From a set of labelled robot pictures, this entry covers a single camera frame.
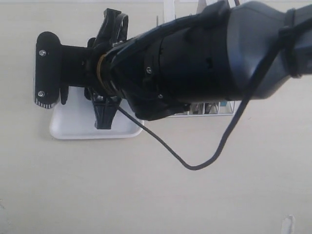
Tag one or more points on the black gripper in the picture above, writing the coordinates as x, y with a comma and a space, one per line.
99, 91

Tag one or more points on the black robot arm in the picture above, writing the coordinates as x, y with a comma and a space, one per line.
265, 48

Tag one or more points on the white spine book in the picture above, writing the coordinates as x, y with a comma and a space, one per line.
169, 10

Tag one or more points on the white plastic tray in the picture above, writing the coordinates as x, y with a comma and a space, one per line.
76, 120

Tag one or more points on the white wire book rack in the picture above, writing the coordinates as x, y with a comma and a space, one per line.
207, 114

